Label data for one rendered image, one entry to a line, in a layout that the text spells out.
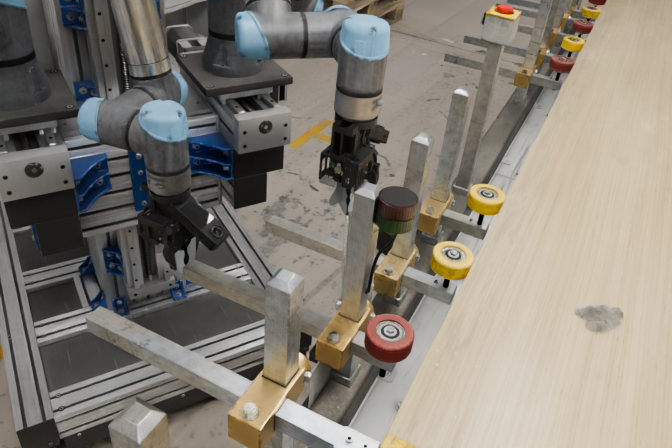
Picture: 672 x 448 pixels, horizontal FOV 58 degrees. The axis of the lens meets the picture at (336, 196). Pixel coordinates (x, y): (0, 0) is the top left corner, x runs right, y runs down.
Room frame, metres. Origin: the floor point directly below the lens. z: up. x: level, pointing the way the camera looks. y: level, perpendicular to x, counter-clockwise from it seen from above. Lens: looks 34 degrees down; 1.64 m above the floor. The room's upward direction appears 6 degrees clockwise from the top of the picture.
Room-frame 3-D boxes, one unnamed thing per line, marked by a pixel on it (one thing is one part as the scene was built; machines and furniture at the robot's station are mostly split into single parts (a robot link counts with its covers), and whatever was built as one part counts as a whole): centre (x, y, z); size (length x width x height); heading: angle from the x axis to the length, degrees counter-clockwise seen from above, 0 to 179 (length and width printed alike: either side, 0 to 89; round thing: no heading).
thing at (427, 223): (1.21, -0.24, 0.81); 0.14 x 0.06 x 0.05; 156
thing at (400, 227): (0.76, -0.09, 1.10); 0.06 x 0.06 x 0.02
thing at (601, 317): (0.79, -0.48, 0.91); 0.09 x 0.07 x 0.02; 100
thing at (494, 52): (1.47, -0.36, 0.93); 0.05 x 0.05 x 0.45; 66
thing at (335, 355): (0.75, -0.04, 0.85); 0.14 x 0.06 x 0.05; 156
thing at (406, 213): (0.76, -0.09, 1.13); 0.06 x 0.06 x 0.02
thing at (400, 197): (0.76, -0.09, 1.03); 0.06 x 0.06 x 0.22; 66
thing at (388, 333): (0.71, -0.11, 0.85); 0.08 x 0.08 x 0.11
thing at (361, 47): (0.91, -0.02, 1.29); 0.09 x 0.08 x 0.11; 18
